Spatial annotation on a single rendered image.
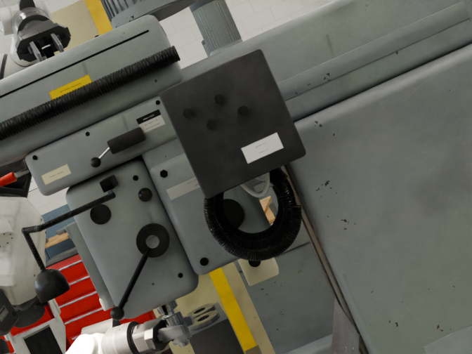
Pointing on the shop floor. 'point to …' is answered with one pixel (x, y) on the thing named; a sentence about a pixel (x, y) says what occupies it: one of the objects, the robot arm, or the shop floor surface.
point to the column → (395, 206)
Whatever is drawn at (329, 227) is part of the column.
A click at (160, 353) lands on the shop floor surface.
